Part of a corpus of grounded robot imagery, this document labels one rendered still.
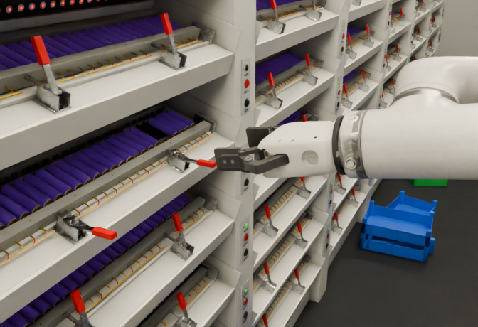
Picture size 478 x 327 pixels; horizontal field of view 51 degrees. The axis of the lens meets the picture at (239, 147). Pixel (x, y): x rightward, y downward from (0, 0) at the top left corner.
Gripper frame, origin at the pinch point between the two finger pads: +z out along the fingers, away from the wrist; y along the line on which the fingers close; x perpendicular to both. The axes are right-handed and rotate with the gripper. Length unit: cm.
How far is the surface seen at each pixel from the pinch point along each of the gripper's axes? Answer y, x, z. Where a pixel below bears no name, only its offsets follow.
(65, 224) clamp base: -15.3, -5.4, 20.7
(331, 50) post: 100, -1, 19
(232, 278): 30, -43, 27
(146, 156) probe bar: 6.9, -3.5, 23.4
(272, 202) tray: 67, -40, 33
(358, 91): 148, -26, 26
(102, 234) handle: -15.0, -6.7, 14.5
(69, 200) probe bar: -11.6, -3.5, 23.3
